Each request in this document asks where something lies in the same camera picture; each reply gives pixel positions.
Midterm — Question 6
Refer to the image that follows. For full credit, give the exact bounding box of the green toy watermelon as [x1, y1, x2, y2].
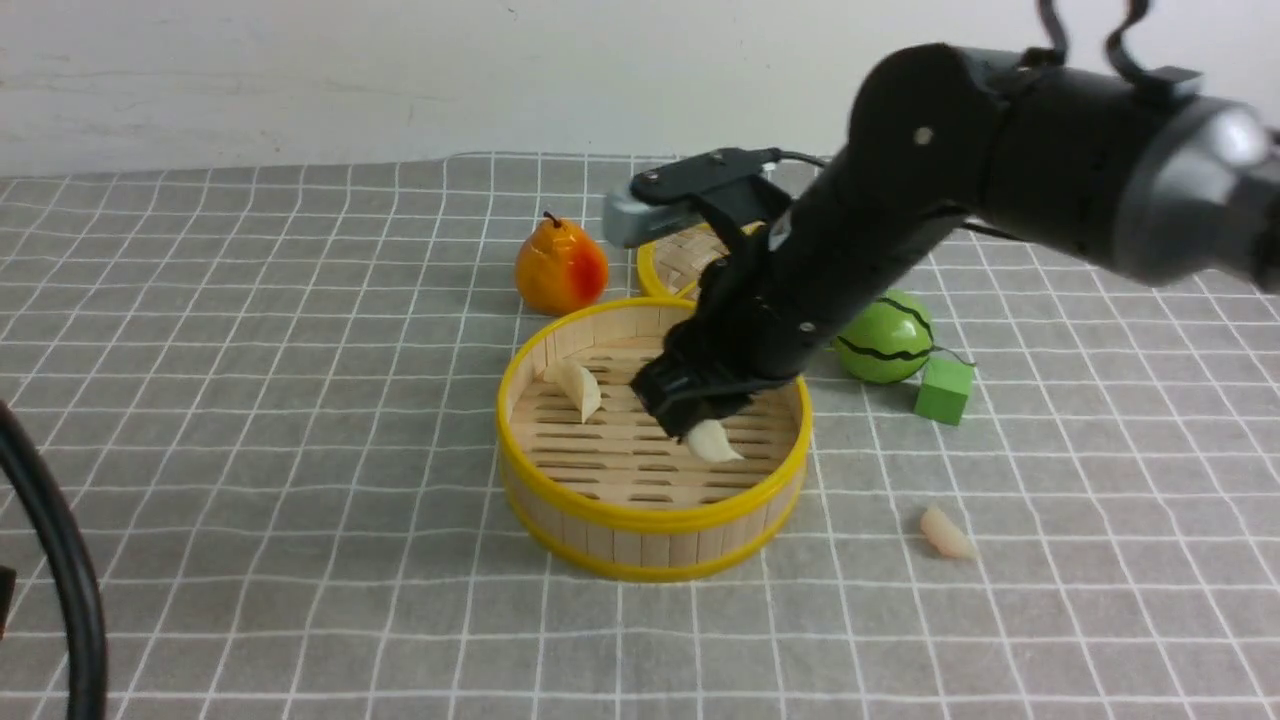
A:
[831, 290, 934, 386]

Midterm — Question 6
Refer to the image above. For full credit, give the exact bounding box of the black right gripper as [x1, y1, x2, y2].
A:
[631, 176, 961, 443]

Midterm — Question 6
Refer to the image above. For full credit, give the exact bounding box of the black cable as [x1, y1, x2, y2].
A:
[0, 400, 109, 720]

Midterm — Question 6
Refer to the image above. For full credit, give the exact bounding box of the white dumpling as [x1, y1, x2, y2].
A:
[543, 357, 603, 424]
[919, 505, 977, 561]
[684, 419, 744, 464]

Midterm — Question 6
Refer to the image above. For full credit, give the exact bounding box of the woven bamboo steamer lid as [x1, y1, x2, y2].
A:
[635, 224, 728, 302]

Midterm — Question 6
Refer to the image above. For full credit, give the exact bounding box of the green toy cube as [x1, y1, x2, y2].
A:
[913, 357, 977, 427]

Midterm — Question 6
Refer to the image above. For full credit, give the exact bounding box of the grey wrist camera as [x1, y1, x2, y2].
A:
[602, 147, 791, 249]

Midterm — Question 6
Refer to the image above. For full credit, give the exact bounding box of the grey checked tablecloth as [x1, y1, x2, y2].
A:
[1, 154, 1279, 719]

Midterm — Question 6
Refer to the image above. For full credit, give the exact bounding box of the orange toy pear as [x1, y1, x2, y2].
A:
[515, 211, 611, 316]

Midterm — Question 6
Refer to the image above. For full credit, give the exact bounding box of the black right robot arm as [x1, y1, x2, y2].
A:
[604, 44, 1277, 438]

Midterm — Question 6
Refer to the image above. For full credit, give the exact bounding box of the bamboo steamer tray yellow rim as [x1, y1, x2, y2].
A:
[495, 297, 813, 582]

